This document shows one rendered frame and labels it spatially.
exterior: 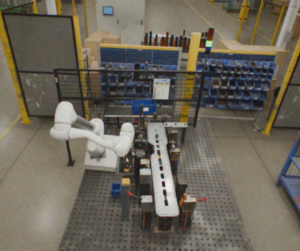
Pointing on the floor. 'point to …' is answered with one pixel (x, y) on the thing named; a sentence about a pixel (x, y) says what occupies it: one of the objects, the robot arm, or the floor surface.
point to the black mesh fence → (126, 93)
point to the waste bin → (273, 100)
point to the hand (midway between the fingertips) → (127, 165)
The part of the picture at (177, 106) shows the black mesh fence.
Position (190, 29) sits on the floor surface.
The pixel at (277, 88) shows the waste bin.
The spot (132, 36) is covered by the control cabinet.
